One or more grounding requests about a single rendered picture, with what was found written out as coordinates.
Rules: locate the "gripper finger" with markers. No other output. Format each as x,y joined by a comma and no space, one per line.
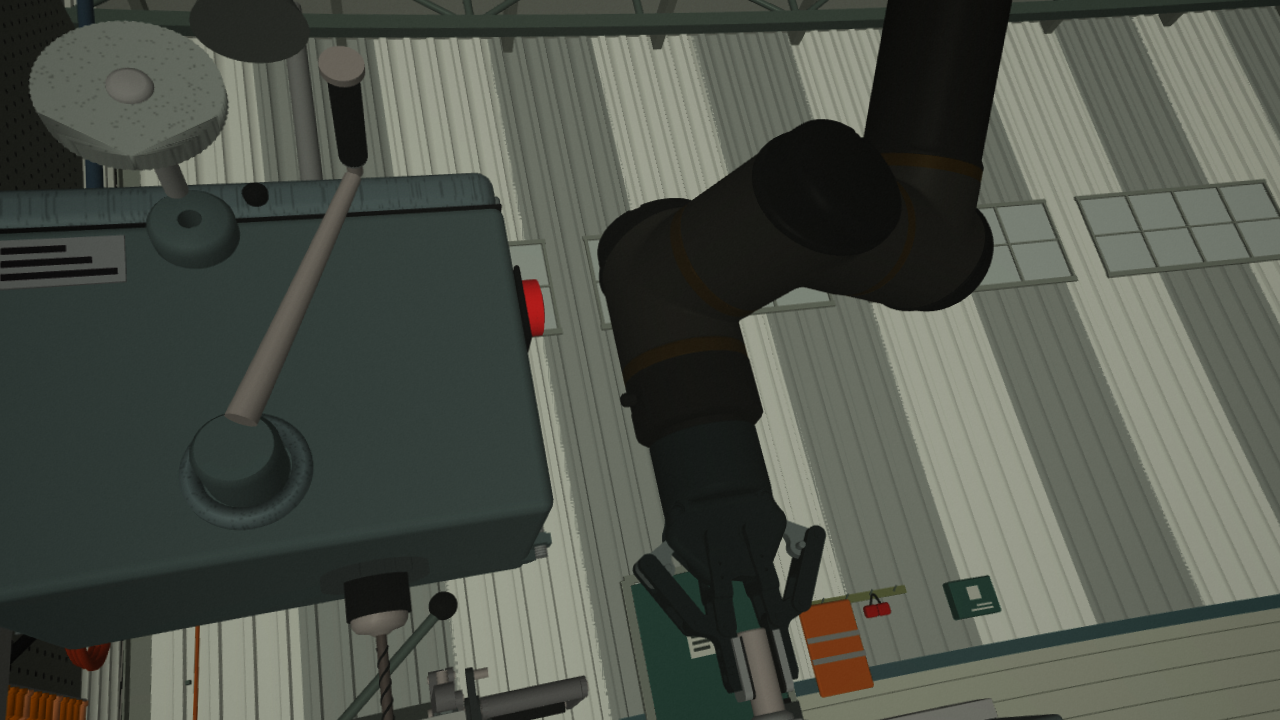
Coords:
690,600
805,570

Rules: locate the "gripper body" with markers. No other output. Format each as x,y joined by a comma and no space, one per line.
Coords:
715,490

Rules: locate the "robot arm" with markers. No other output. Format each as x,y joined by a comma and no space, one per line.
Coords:
700,290

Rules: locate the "dark grey slide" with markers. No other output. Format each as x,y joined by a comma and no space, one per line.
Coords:
540,698

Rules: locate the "black and grey drill chuck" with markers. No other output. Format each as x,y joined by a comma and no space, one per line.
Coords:
378,603

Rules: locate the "grey twist drill bit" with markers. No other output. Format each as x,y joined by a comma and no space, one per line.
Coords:
385,680

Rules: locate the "dark teal drill head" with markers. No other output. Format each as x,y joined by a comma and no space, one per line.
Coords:
400,400

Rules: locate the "grey feed lever black grip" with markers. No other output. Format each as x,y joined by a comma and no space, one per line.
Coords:
300,300

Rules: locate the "dark green cabinet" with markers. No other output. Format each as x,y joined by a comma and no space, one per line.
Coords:
660,660

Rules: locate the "small red hanging tool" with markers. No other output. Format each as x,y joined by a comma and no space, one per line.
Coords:
877,607

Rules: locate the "red round button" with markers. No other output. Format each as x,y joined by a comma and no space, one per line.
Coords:
534,308

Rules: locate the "grey metal clamp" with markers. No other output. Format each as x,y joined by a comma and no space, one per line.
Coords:
447,693

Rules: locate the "grey lever black ball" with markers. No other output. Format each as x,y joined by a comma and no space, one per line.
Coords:
420,640

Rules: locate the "small grid window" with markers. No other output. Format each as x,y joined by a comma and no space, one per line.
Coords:
1030,248

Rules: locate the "large grid window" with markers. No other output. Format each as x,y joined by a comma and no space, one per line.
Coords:
1180,228

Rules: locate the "row of orange tools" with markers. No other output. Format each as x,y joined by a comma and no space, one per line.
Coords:
40,705

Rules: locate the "grey round knurled knob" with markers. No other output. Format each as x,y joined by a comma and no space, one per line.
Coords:
125,95

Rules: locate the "green wall sign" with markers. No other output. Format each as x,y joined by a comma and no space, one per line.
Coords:
972,597

